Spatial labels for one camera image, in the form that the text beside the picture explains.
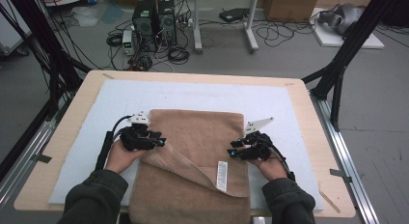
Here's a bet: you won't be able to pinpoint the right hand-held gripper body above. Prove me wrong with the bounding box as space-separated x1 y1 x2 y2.
239 117 275 162

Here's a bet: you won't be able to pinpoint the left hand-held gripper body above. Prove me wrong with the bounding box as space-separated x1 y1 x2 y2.
119 111 158 153

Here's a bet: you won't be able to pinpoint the tan towel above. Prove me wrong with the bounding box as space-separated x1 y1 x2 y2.
128 108 252 224

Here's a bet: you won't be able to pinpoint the person's left hand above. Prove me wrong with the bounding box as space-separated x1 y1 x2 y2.
105 139 148 175

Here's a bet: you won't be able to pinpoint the person's right hand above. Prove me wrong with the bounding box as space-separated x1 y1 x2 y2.
249 153 288 182

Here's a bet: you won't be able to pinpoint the white foam mat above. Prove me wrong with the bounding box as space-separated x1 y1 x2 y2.
47 78 324 212

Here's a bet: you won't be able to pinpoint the thin wooden stick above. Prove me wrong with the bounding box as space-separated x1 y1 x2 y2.
317 188 341 214

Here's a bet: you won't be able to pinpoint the white power supply unit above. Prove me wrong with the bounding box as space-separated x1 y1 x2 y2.
122 29 136 56

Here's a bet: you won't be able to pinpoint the slim black computer tower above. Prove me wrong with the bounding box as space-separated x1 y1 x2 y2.
157 0 177 46

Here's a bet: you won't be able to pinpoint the large black computer tower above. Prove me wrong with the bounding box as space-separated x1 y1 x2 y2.
132 0 158 53

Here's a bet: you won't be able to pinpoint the flat black device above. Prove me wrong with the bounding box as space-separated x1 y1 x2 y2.
219 7 250 24

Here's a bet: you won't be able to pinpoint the white floor board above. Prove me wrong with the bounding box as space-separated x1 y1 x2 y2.
310 7 385 50

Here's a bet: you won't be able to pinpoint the clear plastic sheet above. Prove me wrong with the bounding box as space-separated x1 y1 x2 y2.
71 6 100 28

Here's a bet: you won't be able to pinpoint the black metal stand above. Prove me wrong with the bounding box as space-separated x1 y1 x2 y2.
0 0 93 119
302 0 409 132

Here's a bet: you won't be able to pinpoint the cardboard box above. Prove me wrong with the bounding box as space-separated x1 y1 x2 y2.
263 0 321 23

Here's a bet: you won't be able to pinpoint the round white table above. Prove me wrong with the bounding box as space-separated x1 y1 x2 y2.
42 0 95 8

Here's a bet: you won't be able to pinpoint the grey plastic shell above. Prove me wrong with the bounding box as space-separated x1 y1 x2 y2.
317 3 366 36

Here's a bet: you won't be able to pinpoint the left hand-held gripper black cable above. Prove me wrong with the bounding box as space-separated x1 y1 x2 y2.
95 114 133 172

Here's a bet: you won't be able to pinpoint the coiled black cable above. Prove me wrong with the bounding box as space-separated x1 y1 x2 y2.
167 46 191 66

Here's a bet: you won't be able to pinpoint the grey corner bracket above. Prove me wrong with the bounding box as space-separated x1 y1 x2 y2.
329 168 353 183

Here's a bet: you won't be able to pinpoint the aluminium rail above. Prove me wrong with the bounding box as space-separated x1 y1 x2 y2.
0 98 75 206
310 92 382 224

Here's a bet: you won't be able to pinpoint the black corner bracket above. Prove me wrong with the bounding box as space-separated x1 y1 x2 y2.
32 153 52 164

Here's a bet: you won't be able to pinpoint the loose black floor cables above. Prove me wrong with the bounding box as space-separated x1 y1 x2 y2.
255 19 317 48

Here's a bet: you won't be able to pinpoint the white desk frame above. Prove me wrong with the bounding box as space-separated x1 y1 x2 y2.
192 0 259 54

